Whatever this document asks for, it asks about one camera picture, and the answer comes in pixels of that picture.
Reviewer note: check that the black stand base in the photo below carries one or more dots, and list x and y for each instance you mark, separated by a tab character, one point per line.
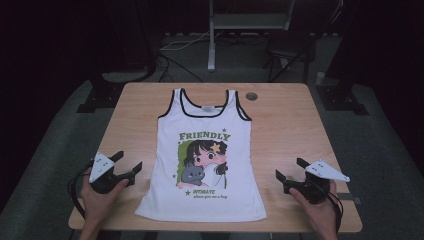
100	98
340	100

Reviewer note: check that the person's right hand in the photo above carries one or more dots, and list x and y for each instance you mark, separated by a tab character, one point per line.
321	215

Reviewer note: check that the grey round table grommet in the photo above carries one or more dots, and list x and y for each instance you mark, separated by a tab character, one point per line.
251	96

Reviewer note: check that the black chair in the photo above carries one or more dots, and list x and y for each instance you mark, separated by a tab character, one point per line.
290	45

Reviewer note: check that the white metal stand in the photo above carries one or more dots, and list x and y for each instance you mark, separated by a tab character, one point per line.
211	40

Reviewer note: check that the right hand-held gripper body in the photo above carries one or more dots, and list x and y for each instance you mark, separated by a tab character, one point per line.
321	170

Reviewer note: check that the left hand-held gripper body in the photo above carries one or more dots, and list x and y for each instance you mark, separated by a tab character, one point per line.
100	166

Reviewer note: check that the grey tape strip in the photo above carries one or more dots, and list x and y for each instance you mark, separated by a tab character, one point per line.
351	198

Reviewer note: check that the person's left hand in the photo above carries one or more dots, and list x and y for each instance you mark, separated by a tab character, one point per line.
96	206

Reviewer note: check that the small white cup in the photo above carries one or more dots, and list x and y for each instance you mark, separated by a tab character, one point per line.
320	78

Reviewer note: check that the grey round floor base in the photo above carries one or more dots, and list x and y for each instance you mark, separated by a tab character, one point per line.
121	76

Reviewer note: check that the white printed tank top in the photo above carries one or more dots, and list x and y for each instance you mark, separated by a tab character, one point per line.
203	206

